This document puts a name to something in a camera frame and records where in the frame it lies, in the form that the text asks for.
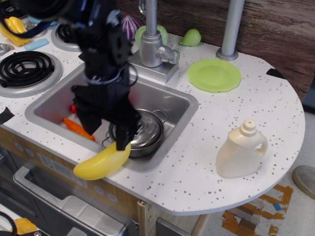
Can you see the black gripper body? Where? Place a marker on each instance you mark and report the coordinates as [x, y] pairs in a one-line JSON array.
[[109, 98]]

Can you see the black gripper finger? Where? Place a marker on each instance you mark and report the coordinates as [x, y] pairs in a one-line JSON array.
[[125, 133], [89, 119]]

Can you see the yellow toy banana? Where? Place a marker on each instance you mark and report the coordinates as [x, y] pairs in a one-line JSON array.
[[102, 164]]

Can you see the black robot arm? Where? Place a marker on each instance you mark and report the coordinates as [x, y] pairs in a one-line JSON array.
[[97, 29]]

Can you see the green plastic plate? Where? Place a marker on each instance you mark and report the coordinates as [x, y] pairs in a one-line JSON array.
[[214, 75]]

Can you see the orange toy carrot in sink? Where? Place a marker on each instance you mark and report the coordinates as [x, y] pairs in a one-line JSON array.
[[78, 129]]

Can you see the red toy ketchup bottle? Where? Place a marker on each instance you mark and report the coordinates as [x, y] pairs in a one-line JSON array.
[[73, 109]]

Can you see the steel pot with lid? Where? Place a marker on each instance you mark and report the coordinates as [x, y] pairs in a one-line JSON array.
[[150, 132]]

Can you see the silver sink basin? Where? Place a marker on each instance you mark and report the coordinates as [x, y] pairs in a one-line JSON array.
[[175, 108]]

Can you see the silver toy faucet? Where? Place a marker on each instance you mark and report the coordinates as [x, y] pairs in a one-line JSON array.
[[153, 60]]

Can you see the rear right stove burner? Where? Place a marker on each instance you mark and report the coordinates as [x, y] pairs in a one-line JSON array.
[[62, 37]]

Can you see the stove burner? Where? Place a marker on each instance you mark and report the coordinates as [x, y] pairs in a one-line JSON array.
[[62, 37], [24, 74]]

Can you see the purple striped toy onion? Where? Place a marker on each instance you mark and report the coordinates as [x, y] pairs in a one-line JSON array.
[[130, 26]]

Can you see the front left stove burner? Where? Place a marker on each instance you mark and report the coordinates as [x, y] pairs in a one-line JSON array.
[[24, 74]]

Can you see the light green toy cabbage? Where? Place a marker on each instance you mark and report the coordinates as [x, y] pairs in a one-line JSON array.
[[142, 29]]

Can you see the green toy pear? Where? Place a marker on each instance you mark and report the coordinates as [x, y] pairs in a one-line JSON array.
[[191, 38]]

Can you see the cream detergent jug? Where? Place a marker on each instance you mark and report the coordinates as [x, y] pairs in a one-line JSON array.
[[242, 151]]

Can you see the yellow toy bell pepper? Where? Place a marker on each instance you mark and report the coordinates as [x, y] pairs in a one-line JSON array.
[[17, 26]]

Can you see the grey metal pole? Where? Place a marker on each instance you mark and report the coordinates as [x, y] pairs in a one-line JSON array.
[[227, 51]]

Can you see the round stool base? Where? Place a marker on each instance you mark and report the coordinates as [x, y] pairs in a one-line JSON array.
[[304, 177]]

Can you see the light blue toy handle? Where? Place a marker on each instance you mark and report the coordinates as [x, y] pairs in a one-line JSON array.
[[36, 44]]

